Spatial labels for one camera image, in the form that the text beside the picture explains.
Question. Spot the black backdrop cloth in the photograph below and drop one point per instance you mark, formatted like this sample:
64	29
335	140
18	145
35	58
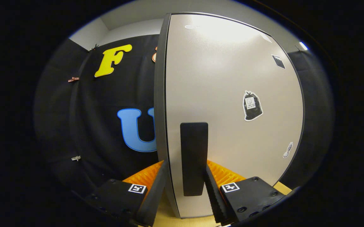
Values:
106	94

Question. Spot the black cloth clip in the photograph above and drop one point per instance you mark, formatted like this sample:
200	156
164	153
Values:
94	47

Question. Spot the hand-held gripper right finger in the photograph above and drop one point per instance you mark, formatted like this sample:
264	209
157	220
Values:
215	195

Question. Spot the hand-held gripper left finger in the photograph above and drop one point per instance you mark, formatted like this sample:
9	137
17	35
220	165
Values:
152	201

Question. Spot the grey shoe cabinet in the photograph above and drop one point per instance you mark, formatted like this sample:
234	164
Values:
160	94

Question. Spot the small ceiling light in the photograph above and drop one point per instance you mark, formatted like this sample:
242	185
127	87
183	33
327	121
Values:
303	46

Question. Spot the beige shoe cabinet door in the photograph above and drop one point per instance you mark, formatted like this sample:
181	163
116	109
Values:
219	78

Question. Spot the white cloth clip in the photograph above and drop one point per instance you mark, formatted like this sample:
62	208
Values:
76	158

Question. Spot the copper cloth clip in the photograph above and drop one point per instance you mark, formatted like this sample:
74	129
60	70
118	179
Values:
73	79

